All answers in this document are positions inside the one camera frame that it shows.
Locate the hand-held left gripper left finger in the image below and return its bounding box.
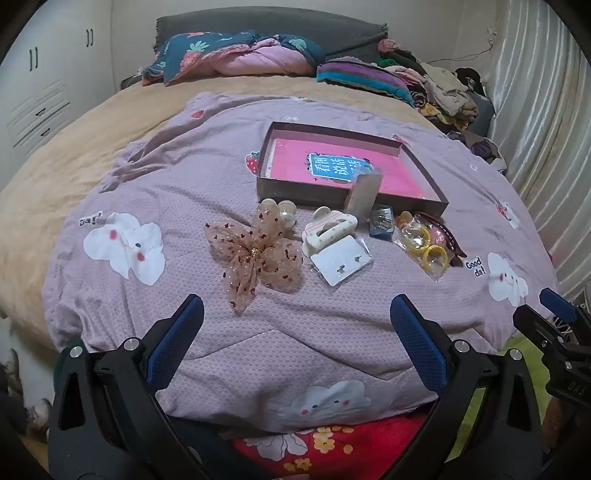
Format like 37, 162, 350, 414
47, 294, 218, 480

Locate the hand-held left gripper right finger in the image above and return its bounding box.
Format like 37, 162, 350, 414
383, 294, 546, 480

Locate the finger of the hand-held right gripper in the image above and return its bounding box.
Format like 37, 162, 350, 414
512, 305, 581, 352
539, 287, 591, 326

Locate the clear bag of yellow rings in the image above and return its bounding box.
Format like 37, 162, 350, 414
392, 211, 451, 283

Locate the dark red hair clip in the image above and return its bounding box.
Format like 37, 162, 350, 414
416, 211, 467, 269

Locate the white earring card packet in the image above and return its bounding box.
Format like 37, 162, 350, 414
308, 237, 374, 288

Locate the white claw hair clip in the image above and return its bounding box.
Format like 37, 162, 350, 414
301, 207, 358, 256

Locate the shallow brown cardboard box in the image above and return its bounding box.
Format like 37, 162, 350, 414
255, 121, 450, 217

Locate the green cloth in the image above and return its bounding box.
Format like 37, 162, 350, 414
450, 335, 552, 462

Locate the beige mesh bow hair clip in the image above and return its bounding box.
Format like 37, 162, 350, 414
204, 204, 304, 315

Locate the red floral cloth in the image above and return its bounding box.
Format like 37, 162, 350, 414
231, 412, 441, 480

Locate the grey cardboard piece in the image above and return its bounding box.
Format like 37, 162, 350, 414
345, 173, 385, 217

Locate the purple printed blanket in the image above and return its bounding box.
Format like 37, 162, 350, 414
41, 91, 559, 435

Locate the cream curtain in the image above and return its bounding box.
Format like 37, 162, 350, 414
485, 0, 591, 303

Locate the tan bedsheet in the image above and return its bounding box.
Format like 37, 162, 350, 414
0, 74, 446, 354

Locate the black bag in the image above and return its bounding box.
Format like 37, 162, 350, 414
454, 68, 485, 94

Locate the pile of clothes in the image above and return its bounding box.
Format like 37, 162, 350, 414
378, 38, 509, 175

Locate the striped pillow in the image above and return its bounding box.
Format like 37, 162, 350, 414
316, 57, 417, 108

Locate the strawberry print quilt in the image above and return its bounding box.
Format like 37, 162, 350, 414
141, 30, 327, 87

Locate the white wardrobe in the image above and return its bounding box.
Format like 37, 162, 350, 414
0, 0, 118, 160

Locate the grey headboard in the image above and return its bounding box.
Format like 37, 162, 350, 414
120, 6, 391, 89

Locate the wall cable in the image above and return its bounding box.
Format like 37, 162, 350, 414
427, 25, 499, 66

